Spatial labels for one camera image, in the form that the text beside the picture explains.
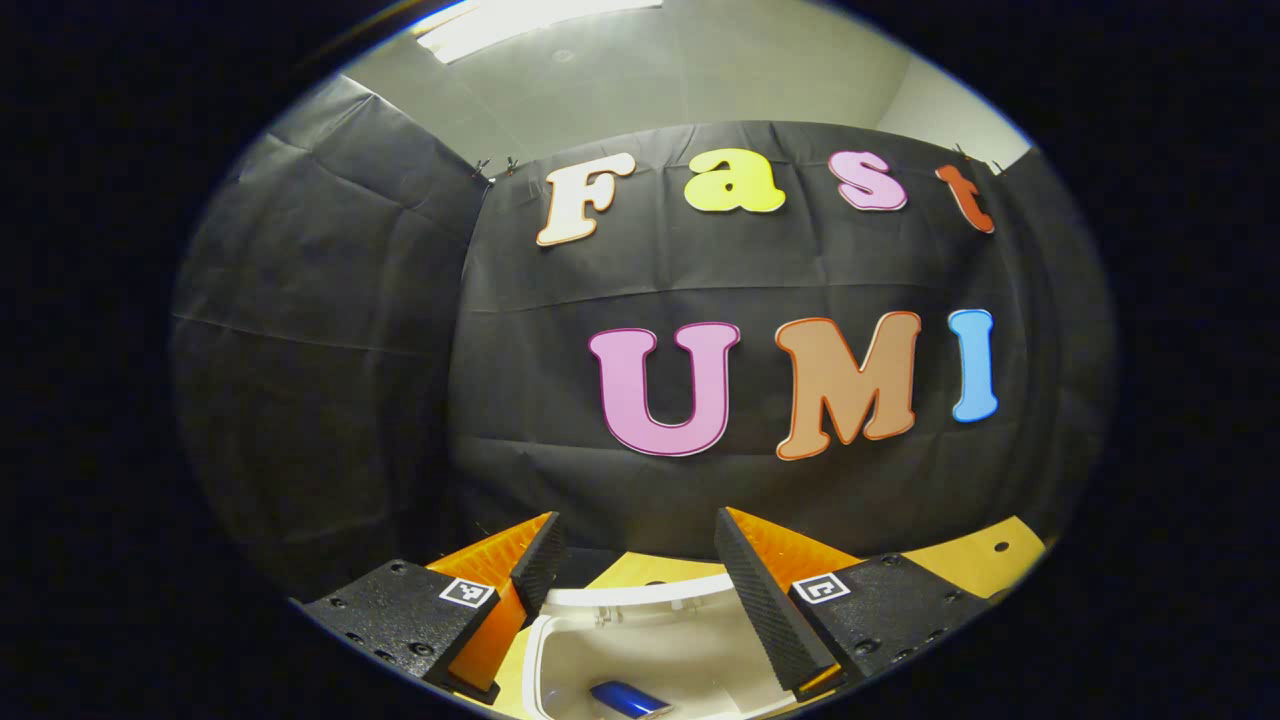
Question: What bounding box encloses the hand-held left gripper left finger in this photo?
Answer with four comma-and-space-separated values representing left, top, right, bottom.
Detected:
300, 512, 567, 704

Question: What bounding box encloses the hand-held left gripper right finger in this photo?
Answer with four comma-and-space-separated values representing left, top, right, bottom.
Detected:
712, 508, 993, 704

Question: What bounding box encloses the white desktop garbage bin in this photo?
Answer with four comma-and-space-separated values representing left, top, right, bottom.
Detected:
520, 572, 801, 720

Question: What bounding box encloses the blue pop can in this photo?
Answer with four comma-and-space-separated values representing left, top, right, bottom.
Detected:
588, 680, 674, 719

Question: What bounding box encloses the wooden desktop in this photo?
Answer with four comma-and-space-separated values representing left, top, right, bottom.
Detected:
488, 515, 1048, 716

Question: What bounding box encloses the black backdrop cloth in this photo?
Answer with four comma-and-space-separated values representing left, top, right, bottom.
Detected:
170, 75, 1116, 601

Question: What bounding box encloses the ceiling light panel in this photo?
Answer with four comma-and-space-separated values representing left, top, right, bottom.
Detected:
412, 0, 666, 64

